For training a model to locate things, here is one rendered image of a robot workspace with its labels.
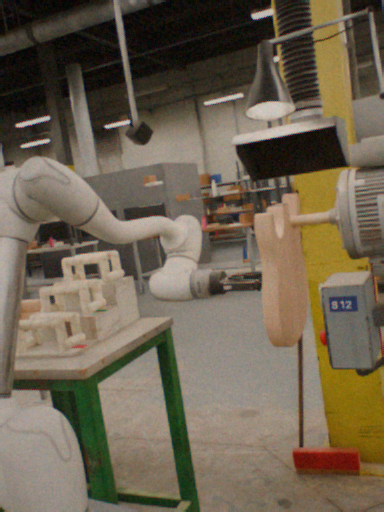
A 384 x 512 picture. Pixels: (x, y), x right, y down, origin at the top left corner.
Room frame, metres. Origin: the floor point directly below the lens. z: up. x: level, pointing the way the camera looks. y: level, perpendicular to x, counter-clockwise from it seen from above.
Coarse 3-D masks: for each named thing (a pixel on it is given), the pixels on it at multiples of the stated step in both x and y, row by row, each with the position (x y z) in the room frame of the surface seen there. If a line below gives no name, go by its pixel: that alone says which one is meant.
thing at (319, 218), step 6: (294, 216) 1.57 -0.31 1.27; (300, 216) 1.56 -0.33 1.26; (306, 216) 1.55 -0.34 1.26; (312, 216) 1.54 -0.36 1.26; (318, 216) 1.54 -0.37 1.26; (324, 216) 1.53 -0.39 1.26; (294, 222) 1.56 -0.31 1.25; (300, 222) 1.56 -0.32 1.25; (306, 222) 1.55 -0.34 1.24; (312, 222) 1.54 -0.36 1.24; (318, 222) 1.54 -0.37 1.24; (324, 222) 1.53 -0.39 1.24
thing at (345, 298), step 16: (352, 272) 1.32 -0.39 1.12; (368, 272) 1.29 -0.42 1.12; (320, 288) 1.23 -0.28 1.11; (336, 288) 1.19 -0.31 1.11; (352, 288) 1.18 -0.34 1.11; (368, 288) 1.22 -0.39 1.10; (336, 304) 1.19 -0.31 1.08; (352, 304) 1.18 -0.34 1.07; (368, 304) 1.19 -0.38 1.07; (336, 320) 1.20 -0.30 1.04; (352, 320) 1.18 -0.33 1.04; (368, 320) 1.17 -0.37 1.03; (336, 336) 1.20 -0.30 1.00; (352, 336) 1.18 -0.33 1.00; (368, 336) 1.17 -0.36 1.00; (336, 352) 1.20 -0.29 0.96; (352, 352) 1.19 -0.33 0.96; (368, 352) 1.17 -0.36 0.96; (336, 368) 1.20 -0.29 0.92; (352, 368) 1.19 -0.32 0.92; (368, 368) 1.17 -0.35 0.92
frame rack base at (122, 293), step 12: (132, 276) 2.06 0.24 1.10; (108, 288) 1.94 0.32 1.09; (120, 288) 1.96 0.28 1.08; (132, 288) 2.05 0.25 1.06; (72, 300) 2.00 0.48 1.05; (108, 300) 1.94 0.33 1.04; (120, 300) 1.95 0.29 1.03; (132, 300) 2.03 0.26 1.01; (120, 312) 1.94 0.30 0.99; (132, 312) 2.02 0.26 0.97
